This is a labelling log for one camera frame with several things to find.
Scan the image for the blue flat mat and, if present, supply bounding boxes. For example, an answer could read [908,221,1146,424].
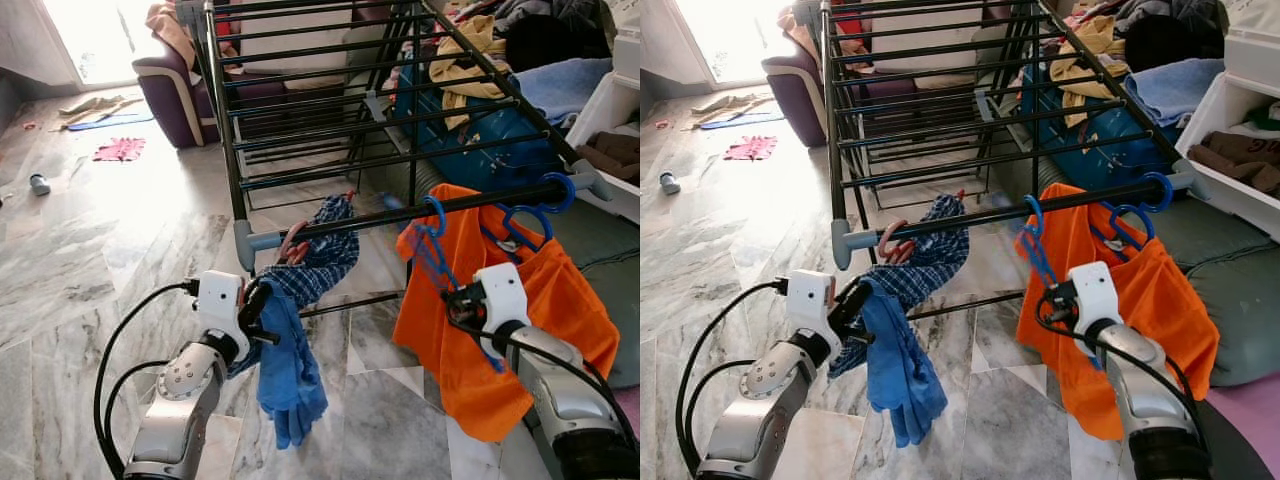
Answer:
[65,110,156,133]
[697,110,786,131]

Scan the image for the mustard yellow garment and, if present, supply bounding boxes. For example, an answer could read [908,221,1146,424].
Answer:
[428,15,521,106]
[1048,15,1131,101]

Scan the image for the blue plastic hanger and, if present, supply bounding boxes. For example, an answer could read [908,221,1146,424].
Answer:
[1090,172,1176,251]
[1015,193,1066,291]
[405,195,461,296]
[480,172,579,253]

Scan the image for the tan blanket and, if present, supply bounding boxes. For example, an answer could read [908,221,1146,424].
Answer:
[780,0,831,71]
[145,0,201,71]

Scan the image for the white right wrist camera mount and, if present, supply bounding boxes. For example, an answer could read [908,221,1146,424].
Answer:
[470,263,531,346]
[1068,262,1126,341]

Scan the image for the white storage box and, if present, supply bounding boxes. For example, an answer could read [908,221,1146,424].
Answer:
[1175,30,1280,241]
[562,70,640,223]

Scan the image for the light blue towel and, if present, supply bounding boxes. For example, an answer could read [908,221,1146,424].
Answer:
[1125,57,1226,129]
[515,57,616,126]

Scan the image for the pink fabric cover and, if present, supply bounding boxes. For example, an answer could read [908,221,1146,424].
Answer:
[610,385,640,431]
[1205,375,1280,480]

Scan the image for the black metal drying rack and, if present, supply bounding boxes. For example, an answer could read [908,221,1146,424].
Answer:
[195,0,613,321]
[815,0,1211,321]

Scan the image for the brown folded clothes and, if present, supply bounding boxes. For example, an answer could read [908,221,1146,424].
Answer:
[1185,130,1280,196]
[575,130,640,186]

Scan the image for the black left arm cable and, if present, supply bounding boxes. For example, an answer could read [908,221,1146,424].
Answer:
[93,282,199,476]
[103,358,191,461]
[688,358,781,461]
[675,278,791,476]

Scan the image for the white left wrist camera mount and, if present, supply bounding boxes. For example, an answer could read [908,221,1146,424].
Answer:
[193,270,249,341]
[783,270,841,341]

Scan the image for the dark grey clothes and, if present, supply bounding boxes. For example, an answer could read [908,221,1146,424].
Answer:
[1115,0,1226,71]
[490,0,613,71]

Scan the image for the pink cloth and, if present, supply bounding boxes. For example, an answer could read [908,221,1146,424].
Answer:
[93,137,148,163]
[723,135,779,163]

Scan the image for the beige cloth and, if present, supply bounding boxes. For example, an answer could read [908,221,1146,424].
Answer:
[688,93,776,121]
[58,93,146,123]

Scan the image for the blue checked garment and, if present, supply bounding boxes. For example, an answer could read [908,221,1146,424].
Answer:
[828,193,971,381]
[228,193,361,381]

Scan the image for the dark green sofa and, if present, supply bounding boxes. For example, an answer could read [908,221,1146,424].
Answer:
[985,160,1280,386]
[360,160,640,391]

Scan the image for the orange garment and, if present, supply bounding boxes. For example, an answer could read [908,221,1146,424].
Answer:
[1015,183,1221,441]
[392,183,621,444]

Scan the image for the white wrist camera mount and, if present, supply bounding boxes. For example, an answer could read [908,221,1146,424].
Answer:
[470,263,531,346]
[1068,262,1126,341]
[783,270,841,341]
[193,270,249,341]

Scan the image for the blue bag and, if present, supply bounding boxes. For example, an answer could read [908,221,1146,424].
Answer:
[1020,60,1171,191]
[385,60,566,191]

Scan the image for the purple armchair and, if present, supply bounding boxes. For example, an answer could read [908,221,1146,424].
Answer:
[132,0,301,149]
[762,0,901,149]

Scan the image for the pink plastic hanger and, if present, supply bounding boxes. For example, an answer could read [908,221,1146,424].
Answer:
[877,188,966,266]
[277,190,356,266]

